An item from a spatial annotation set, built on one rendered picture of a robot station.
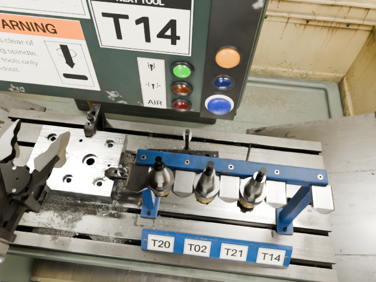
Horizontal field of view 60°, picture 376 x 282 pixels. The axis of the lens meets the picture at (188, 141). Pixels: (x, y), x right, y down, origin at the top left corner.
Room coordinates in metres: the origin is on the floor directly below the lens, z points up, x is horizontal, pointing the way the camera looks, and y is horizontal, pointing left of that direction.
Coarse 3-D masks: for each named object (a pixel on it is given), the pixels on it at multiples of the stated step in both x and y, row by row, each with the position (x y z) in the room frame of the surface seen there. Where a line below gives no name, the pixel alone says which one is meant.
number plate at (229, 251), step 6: (222, 246) 0.24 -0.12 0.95; (228, 246) 0.24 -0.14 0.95; (234, 246) 0.24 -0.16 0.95; (240, 246) 0.24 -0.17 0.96; (246, 246) 0.25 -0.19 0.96; (222, 252) 0.23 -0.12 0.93; (228, 252) 0.23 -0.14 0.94; (234, 252) 0.23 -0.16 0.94; (240, 252) 0.23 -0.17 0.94; (246, 252) 0.23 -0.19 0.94; (228, 258) 0.22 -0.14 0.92; (234, 258) 0.22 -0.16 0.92; (240, 258) 0.22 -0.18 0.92
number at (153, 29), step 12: (132, 12) 0.26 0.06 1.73; (144, 12) 0.26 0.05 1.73; (156, 12) 0.26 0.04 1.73; (132, 24) 0.26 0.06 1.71; (144, 24) 0.26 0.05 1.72; (156, 24) 0.26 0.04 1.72; (168, 24) 0.26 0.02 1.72; (180, 24) 0.26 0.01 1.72; (132, 36) 0.26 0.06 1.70; (144, 36) 0.26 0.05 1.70; (156, 36) 0.26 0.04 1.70; (168, 36) 0.26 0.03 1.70; (180, 36) 0.26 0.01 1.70; (168, 48) 0.26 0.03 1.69; (180, 48) 0.26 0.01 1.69
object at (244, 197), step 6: (246, 180) 0.33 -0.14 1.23; (240, 186) 0.31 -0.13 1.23; (264, 186) 0.32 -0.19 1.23; (240, 192) 0.30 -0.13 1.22; (264, 192) 0.30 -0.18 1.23; (240, 198) 0.29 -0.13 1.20; (246, 198) 0.29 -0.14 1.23; (252, 198) 0.29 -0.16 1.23; (258, 198) 0.29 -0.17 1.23; (258, 204) 0.28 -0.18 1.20
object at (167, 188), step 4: (168, 168) 0.35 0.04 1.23; (168, 172) 0.34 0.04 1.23; (148, 176) 0.33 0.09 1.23; (172, 176) 0.33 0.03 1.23; (148, 180) 0.32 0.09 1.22; (172, 180) 0.32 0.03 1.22; (148, 184) 0.31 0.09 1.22; (152, 184) 0.31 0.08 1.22; (168, 184) 0.31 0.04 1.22; (172, 184) 0.31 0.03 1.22; (152, 188) 0.30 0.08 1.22; (156, 188) 0.30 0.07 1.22; (160, 188) 0.30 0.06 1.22; (164, 188) 0.30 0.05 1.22; (168, 188) 0.30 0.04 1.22; (156, 192) 0.30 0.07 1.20; (164, 192) 0.30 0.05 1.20
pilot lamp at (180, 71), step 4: (176, 68) 0.25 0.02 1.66; (180, 68) 0.25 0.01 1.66; (184, 68) 0.25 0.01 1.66; (188, 68) 0.26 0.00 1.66; (176, 72) 0.25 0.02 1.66; (180, 72) 0.25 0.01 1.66; (184, 72) 0.25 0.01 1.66; (188, 72) 0.25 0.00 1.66; (180, 76) 0.25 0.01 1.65; (184, 76) 0.25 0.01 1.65
